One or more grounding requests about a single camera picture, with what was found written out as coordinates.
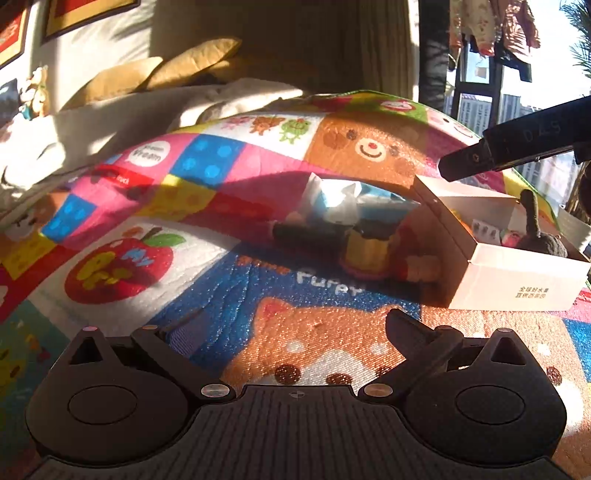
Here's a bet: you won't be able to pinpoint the black plush toy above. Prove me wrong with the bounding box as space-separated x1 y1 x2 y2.
515 188 570 257

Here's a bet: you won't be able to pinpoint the cream sofa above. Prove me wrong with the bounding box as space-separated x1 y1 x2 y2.
0 78 305 227

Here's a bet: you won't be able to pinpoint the black window frame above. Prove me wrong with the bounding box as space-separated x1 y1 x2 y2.
450 28 504 130

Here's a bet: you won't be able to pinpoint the blue white tissue packet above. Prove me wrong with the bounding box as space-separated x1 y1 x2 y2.
302 173 416 227

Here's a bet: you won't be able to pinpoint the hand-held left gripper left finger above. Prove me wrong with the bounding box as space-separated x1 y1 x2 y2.
65 325 235 401

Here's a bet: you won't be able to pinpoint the red framed picture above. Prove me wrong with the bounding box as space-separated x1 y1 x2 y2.
0 0 31 68

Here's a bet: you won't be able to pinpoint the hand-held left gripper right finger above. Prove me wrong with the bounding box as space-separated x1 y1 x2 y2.
359 308 532 401

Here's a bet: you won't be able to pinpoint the apartment buildings outside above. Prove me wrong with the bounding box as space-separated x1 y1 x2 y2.
459 92 546 127

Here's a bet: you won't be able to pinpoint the dark curtain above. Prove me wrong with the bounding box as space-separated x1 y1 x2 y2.
418 0 451 112

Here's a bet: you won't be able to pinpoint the dark framed picture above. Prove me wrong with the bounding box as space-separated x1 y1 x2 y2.
41 0 141 42

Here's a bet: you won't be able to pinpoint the black cushion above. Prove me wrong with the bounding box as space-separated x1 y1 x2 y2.
0 78 19 125

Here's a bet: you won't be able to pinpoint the yellow bear plush toy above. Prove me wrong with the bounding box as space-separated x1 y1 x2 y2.
21 67 51 118

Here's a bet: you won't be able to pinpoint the colourful cartoon play mat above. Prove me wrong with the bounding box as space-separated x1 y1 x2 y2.
0 90 591 467

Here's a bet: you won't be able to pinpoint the beige curtain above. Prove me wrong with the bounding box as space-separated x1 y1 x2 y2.
360 0 416 100

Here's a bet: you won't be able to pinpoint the small orange toy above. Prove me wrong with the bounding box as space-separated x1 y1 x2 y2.
399 254 441 282

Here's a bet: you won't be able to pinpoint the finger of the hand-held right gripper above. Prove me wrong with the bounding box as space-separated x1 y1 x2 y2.
438 140 493 182

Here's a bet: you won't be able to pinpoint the hanging clothes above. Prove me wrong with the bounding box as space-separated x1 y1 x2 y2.
450 0 541 81

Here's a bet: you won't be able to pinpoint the yellow pillow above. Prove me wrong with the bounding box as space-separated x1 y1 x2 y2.
212 53 296 84
148 38 242 90
62 58 164 109

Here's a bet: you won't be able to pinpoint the yellow cylindrical toy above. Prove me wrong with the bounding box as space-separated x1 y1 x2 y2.
339 219 402 279

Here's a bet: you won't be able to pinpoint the white cardboard box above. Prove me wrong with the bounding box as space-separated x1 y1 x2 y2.
412 174 591 311

